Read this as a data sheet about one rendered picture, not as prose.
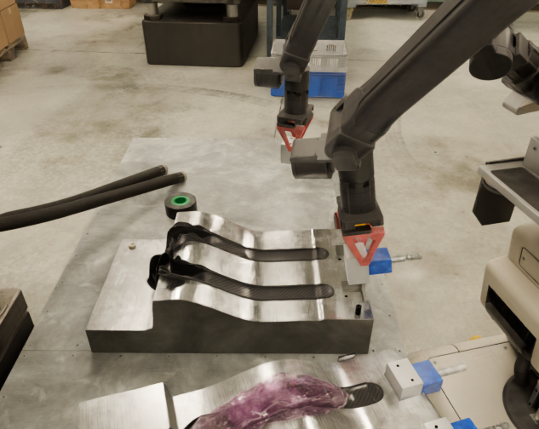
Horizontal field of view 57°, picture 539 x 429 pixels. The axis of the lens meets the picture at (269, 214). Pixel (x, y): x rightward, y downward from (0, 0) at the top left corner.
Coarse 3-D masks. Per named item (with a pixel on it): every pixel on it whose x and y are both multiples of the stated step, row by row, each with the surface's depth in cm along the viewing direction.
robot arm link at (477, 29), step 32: (448, 0) 51; (480, 0) 46; (512, 0) 45; (416, 32) 55; (448, 32) 50; (480, 32) 49; (384, 64) 61; (416, 64) 55; (448, 64) 54; (352, 96) 67; (384, 96) 60; (416, 96) 59; (352, 128) 66; (384, 128) 65
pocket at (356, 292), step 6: (342, 282) 93; (342, 288) 93; (348, 288) 93; (354, 288) 93; (360, 288) 93; (348, 294) 93; (354, 294) 93; (360, 294) 93; (348, 300) 92; (354, 300) 92; (360, 300) 92
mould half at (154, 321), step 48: (144, 240) 107; (240, 240) 101; (288, 240) 103; (336, 240) 103; (144, 288) 95; (192, 288) 85; (336, 288) 91; (96, 336) 87; (144, 336) 87; (192, 336) 87; (240, 336) 87; (288, 336) 87; (336, 336) 87
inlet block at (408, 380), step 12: (408, 360) 78; (396, 372) 76; (408, 372) 76; (420, 372) 78; (432, 372) 78; (444, 372) 79; (456, 372) 80; (396, 384) 76; (408, 384) 75; (420, 384) 75; (432, 384) 76; (408, 396) 76
